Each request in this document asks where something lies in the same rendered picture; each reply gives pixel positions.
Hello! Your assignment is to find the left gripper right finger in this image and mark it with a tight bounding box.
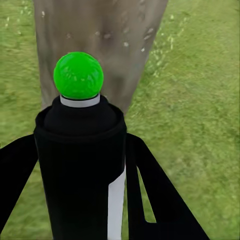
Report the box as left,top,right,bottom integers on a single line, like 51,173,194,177
125,133,210,240

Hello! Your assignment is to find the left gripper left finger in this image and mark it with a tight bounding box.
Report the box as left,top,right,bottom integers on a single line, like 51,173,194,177
0,134,39,232

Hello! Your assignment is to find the pesticide atomizer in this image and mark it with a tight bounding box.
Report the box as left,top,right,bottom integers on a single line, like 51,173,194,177
33,51,127,240

